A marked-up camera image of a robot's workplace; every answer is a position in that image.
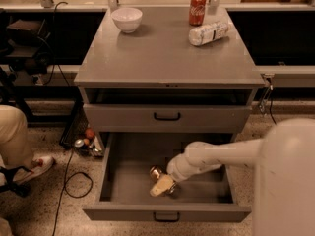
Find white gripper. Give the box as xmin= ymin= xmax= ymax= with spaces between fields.
xmin=150 ymin=153 xmax=197 ymax=197

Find orange soda can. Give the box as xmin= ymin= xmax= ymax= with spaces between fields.
xmin=149 ymin=165 xmax=180 ymax=197

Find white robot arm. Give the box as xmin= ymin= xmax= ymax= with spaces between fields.
xmin=150 ymin=118 xmax=315 ymax=236

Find open lower grey drawer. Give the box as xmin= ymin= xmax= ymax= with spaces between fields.
xmin=84 ymin=133 xmax=251 ymax=222

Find closed upper grey drawer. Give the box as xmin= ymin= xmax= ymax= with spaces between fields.
xmin=84 ymin=104 xmax=251 ymax=134

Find red cola can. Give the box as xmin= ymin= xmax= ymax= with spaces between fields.
xmin=189 ymin=0 xmax=206 ymax=26

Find white sneaker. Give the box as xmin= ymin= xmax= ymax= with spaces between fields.
xmin=13 ymin=155 xmax=55 ymax=184

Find black office chair base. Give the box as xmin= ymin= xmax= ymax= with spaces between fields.
xmin=0 ymin=166 xmax=30 ymax=198

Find clear plastic bottle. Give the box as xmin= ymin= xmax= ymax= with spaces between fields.
xmin=188 ymin=22 xmax=229 ymax=46

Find person leg beige trousers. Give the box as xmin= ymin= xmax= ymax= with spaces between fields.
xmin=0 ymin=105 xmax=33 ymax=168

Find white ceramic bowl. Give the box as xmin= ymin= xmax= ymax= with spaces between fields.
xmin=111 ymin=8 xmax=143 ymax=33

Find dark equipment on left shelf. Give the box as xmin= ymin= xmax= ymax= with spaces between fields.
xmin=0 ymin=10 xmax=53 ymax=85

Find black floor cable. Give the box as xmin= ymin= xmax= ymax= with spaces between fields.
xmin=51 ymin=149 xmax=94 ymax=236

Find black wire basket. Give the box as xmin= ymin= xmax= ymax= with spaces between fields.
xmin=59 ymin=102 xmax=103 ymax=157

